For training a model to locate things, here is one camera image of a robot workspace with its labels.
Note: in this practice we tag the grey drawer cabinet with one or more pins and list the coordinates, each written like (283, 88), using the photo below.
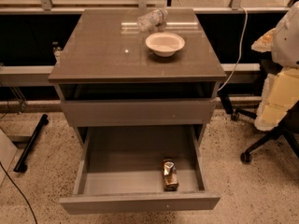
(106, 59)

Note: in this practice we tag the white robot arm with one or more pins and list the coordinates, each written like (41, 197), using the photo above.
(285, 42)

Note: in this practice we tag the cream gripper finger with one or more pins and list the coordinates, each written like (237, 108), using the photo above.
(280, 93)
(264, 42)

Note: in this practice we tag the white paper bowl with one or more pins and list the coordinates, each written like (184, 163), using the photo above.
(165, 44)

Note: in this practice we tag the closed grey top drawer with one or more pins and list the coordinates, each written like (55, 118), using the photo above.
(137, 112)

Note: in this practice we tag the black metal bar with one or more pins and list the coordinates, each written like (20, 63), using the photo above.
(21, 167)

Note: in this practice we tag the black office chair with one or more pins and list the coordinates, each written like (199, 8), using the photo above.
(287, 128)

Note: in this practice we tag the orange soda can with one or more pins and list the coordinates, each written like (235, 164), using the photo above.
(170, 177)

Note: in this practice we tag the open grey middle drawer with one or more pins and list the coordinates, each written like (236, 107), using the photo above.
(121, 171)

